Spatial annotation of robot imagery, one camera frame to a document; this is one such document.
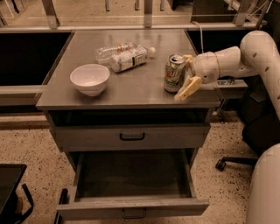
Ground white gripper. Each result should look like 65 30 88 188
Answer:
174 52 220 102

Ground green 7up soda can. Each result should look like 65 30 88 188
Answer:
164 53 186 93

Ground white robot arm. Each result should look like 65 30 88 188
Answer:
175 31 280 224

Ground closed grey upper drawer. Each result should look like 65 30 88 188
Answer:
53 123 210 152

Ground grey metal drawer cabinet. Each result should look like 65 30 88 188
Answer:
37 29 220 165

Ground open grey lower drawer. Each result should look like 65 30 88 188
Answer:
57 149 209 221

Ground white labelled plastic bottle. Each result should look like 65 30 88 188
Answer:
109 45 156 73

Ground metal clamp rod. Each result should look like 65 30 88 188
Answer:
224 0 274 86

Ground clear empty plastic bottle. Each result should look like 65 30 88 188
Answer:
95 42 137 65

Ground black office chair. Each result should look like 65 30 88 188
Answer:
215 75 280 172

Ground white ceramic bowl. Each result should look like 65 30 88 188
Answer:
70 64 110 96

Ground black side table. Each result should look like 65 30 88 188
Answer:
0 164 34 224

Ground white cable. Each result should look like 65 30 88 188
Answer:
191 20 205 55

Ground grey metal rail frame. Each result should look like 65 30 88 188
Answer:
0 0 270 32

